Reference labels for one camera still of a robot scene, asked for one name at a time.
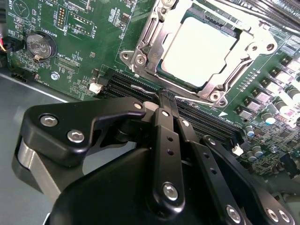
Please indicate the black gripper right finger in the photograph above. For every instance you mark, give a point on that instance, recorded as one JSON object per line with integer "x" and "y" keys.
{"x": 211, "y": 168}

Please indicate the metal socket cover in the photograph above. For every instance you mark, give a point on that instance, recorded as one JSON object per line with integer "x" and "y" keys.
{"x": 155, "y": 58}

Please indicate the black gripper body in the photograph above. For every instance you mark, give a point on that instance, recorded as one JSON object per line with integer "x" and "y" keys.
{"x": 105, "y": 192}

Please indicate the silver CPU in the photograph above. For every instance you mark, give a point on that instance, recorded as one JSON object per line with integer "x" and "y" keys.
{"x": 199, "y": 51}

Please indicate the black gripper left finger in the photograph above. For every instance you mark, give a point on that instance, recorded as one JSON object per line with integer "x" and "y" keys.
{"x": 70, "y": 112}

